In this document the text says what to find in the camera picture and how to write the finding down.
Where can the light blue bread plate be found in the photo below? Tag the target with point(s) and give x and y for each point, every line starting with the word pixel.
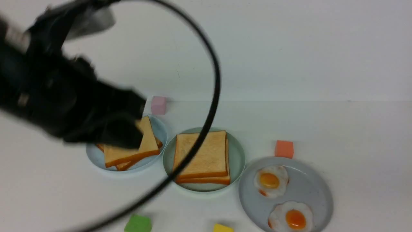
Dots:
pixel 161 131

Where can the orange foam cube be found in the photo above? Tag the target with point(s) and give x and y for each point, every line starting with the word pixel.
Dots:
pixel 284 149

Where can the mint green centre plate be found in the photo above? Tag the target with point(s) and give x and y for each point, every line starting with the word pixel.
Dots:
pixel 237 163

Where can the toast slice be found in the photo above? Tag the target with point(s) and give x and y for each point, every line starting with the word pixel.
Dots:
pixel 148 147
pixel 224 180
pixel 126 165
pixel 209 160

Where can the fried egg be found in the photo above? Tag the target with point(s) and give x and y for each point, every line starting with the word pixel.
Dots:
pixel 271 181
pixel 291 216

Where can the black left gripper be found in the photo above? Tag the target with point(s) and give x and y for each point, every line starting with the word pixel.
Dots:
pixel 69 105

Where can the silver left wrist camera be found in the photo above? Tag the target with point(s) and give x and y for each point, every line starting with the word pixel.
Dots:
pixel 92 21

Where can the grey egg plate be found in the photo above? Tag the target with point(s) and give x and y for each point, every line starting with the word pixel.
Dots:
pixel 305 186

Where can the yellow foam cube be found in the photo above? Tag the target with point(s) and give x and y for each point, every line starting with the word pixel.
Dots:
pixel 222 228

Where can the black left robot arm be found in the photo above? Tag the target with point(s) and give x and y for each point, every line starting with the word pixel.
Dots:
pixel 40 45

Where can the fried egg bottom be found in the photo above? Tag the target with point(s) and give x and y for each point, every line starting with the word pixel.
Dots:
pixel 291 216

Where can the green foam cube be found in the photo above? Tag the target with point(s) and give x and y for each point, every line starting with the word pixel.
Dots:
pixel 138 223

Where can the pink foam cube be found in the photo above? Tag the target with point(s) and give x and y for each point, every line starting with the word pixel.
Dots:
pixel 158 105

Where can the fried egg middle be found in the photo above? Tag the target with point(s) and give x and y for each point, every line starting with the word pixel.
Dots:
pixel 271 181

